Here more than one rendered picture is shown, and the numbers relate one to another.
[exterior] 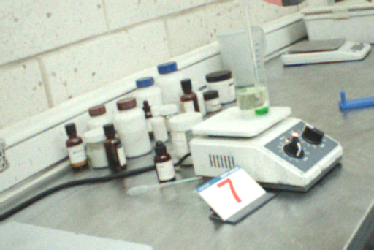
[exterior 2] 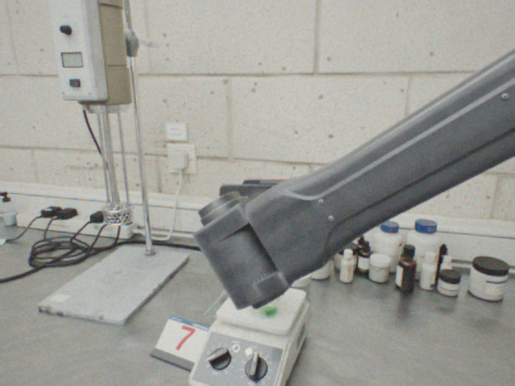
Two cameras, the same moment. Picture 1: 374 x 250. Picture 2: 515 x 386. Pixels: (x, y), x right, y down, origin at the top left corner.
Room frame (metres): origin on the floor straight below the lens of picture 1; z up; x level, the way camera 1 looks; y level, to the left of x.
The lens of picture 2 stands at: (0.66, -0.54, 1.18)
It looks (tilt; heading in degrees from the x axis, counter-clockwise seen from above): 17 degrees down; 73
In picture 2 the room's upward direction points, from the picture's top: straight up
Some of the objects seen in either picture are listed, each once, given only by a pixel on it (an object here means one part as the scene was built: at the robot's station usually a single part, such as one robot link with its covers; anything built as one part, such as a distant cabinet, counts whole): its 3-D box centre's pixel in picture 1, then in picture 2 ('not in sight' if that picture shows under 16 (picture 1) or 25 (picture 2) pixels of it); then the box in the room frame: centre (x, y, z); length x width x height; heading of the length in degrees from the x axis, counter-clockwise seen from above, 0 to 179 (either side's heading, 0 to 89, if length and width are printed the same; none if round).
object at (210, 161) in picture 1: (260, 147); (257, 336); (0.81, -0.04, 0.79); 0.22 x 0.13 x 0.08; 52
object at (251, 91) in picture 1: (251, 93); (263, 289); (0.82, -0.04, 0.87); 0.06 x 0.05 x 0.08; 171
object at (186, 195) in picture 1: (194, 191); (208, 320); (0.75, 0.07, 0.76); 0.06 x 0.06 x 0.02
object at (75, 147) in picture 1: (74, 145); not in sight; (1.00, 0.31, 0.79); 0.04 x 0.04 x 0.09
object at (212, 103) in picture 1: (211, 101); (449, 282); (1.26, 0.04, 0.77); 0.04 x 0.04 x 0.04
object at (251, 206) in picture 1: (235, 192); (182, 341); (0.69, 0.01, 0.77); 0.09 x 0.06 x 0.04; 137
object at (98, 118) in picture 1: (101, 130); not in sight; (1.06, 0.26, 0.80); 0.06 x 0.06 x 0.10
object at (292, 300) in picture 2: (242, 120); (263, 304); (0.83, -0.01, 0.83); 0.12 x 0.12 x 0.01; 52
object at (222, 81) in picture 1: (220, 87); (487, 278); (1.34, 0.01, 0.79); 0.07 x 0.07 x 0.07
